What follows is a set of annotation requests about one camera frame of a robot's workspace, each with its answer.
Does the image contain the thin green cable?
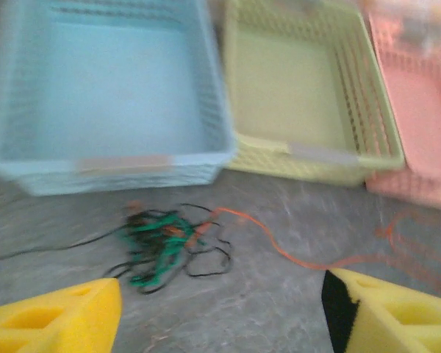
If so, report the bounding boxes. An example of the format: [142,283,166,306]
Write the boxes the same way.
[123,215,207,290]

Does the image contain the thin black cable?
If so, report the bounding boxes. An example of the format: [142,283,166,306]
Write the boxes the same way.
[0,209,192,295]
[179,203,233,279]

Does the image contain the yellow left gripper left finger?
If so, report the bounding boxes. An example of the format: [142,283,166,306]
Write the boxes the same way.
[0,277,123,353]

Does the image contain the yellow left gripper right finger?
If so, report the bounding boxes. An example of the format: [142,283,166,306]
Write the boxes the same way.
[321,267,441,353]

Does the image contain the blue plastic basket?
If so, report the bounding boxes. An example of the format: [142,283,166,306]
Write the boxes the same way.
[0,0,238,197]

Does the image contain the green plastic basket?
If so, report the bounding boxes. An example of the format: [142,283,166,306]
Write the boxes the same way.
[220,0,406,187]

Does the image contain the thin orange cable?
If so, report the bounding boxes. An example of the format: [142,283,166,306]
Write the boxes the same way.
[126,200,441,299]

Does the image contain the pink plastic basket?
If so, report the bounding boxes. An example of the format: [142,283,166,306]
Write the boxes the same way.
[363,0,441,214]

